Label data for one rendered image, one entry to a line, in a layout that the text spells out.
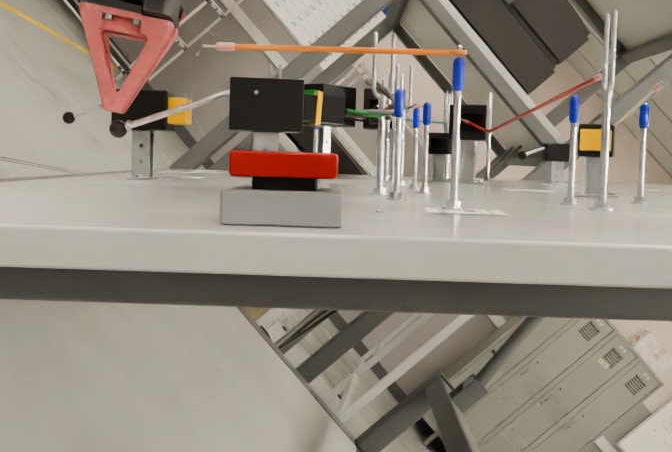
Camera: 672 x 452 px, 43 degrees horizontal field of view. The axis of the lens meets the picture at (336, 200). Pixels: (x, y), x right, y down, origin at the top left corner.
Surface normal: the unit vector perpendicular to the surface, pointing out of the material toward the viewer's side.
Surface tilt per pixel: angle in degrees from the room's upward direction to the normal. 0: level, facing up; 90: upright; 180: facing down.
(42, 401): 0
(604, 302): 90
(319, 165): 90
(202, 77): 90
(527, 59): 90
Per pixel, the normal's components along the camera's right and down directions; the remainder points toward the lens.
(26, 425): 0.76, -0.65
